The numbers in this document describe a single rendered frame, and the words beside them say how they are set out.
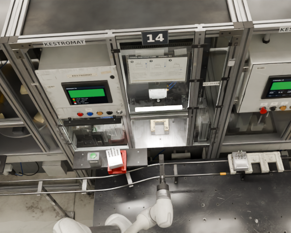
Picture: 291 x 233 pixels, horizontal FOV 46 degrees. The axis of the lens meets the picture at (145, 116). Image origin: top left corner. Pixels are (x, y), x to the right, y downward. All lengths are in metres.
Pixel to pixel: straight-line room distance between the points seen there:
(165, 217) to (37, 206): 1.75
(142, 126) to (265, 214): 1.09
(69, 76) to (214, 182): 1.40
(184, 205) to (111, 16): 1.47
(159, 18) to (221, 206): 1.48
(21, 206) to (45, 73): 1.98
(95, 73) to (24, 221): 2.06
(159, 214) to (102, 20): 1.12
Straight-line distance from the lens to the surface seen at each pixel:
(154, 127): 2.52
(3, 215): 3.62
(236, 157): 2.47
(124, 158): 2.42
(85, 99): 1.95
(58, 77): 1.86
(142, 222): 2.14
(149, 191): 2.62
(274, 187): 2.75
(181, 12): 1.74
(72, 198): 3.44
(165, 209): 2.06
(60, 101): 2.04
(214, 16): 1.72
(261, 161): 2.58
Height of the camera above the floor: 3.14
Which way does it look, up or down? 57 degrees down
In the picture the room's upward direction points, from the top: 7 degrees counter-clockwise
